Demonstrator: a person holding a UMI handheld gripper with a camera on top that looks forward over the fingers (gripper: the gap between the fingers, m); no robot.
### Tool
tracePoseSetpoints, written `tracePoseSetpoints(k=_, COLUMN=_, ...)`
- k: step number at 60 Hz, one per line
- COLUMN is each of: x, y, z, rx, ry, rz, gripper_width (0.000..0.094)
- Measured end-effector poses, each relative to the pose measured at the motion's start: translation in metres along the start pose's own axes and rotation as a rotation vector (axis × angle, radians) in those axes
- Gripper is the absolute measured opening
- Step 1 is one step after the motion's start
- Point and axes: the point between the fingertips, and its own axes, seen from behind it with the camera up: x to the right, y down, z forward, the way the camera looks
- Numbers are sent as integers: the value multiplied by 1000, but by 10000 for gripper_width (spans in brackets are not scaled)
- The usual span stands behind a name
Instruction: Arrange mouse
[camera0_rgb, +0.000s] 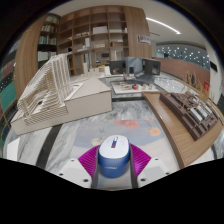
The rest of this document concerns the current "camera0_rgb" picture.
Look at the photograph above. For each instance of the wooden shelf unit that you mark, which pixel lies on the wooden shelf unit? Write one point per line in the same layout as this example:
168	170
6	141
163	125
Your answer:
96	33

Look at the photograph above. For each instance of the blue and white computer mouse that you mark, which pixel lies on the blue and white computer mouse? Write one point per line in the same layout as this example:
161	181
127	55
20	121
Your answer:
114	156

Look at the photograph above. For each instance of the dark shelf with books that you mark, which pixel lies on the dark shelf with books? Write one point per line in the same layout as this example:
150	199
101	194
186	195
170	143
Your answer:
48	40

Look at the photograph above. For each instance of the group of small ceiling lights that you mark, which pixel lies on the group of small ceiling lights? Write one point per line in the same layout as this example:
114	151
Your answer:
183	53

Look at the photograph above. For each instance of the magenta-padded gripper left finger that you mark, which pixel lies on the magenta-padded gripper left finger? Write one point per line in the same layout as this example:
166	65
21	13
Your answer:
87	163

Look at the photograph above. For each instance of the grey building model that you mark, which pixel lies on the grey building model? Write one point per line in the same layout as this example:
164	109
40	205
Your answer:
133	68

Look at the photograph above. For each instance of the white stepped architectural model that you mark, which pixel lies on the white stepped architectural model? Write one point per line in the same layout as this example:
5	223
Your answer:
80	100

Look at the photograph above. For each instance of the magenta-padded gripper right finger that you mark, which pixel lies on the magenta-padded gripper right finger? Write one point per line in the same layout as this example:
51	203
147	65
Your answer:
141	161

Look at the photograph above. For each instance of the pale printed mouse pad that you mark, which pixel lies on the pale printed mouse pad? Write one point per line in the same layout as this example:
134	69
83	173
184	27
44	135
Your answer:
100	131

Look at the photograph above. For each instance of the wall sign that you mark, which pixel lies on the wall sign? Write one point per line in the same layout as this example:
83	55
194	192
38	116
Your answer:
144	39

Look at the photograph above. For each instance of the dark brown building model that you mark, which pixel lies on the dark brown building model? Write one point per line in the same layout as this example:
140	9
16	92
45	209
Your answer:
193	115

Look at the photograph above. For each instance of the long ceiling light strip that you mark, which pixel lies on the long ceiling light strip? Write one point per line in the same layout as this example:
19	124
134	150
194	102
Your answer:
163	25

